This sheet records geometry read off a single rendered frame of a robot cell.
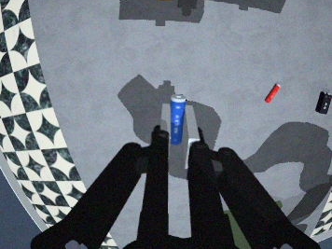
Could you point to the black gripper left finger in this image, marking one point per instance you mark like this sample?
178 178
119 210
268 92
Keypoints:
90 220

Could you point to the blue aa battery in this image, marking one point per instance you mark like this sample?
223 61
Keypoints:
178 104

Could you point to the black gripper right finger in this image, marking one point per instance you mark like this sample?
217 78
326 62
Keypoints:
262 222

